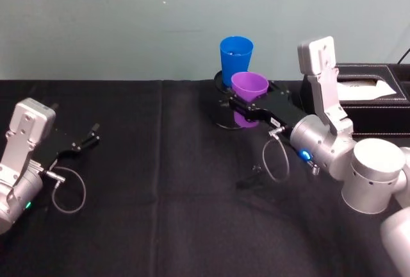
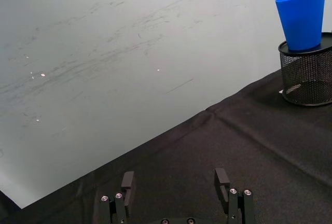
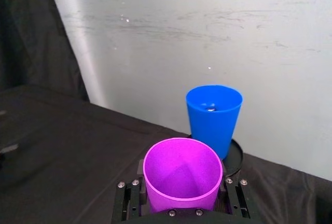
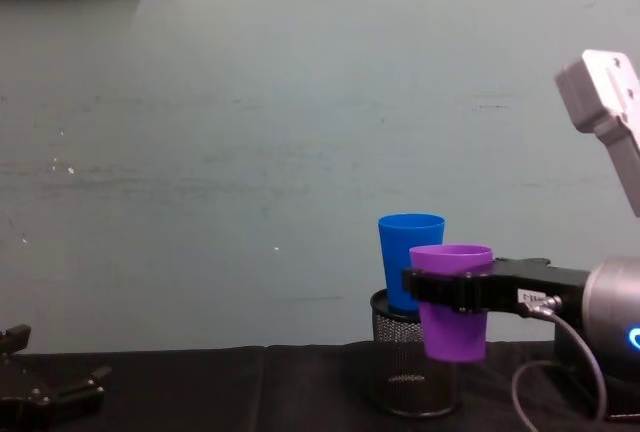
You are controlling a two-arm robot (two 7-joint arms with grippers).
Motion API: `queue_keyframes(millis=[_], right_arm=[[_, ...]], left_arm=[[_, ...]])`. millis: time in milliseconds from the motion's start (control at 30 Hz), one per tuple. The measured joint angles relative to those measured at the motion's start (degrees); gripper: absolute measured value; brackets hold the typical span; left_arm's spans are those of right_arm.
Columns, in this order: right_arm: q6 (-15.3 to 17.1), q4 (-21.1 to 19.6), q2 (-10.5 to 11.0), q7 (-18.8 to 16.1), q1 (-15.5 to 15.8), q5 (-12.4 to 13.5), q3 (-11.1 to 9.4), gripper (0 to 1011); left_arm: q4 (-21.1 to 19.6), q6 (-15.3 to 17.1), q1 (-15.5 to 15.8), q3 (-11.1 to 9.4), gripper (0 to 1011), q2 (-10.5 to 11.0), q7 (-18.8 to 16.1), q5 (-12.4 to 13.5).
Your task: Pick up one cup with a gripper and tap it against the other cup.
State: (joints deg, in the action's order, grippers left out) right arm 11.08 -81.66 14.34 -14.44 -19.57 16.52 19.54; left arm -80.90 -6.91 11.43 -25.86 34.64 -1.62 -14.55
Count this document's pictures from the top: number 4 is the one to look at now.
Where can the black table cloth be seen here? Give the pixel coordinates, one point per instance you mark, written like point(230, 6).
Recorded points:
point(225, 387)

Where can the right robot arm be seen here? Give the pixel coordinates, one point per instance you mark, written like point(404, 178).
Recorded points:
point(612, 302)

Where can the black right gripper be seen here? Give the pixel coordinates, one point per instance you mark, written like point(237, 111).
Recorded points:
point(540, 284)

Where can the purple plastic cup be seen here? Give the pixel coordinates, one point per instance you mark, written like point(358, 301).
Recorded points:
point(455, 334)

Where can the black mesh cup holder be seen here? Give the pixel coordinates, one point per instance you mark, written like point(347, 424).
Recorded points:
point(400, 382)

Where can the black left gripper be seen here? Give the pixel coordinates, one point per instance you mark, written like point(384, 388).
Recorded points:
point(15, 414)

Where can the blue plastic cup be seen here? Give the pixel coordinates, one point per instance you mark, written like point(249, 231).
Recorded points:
point(400, 262)

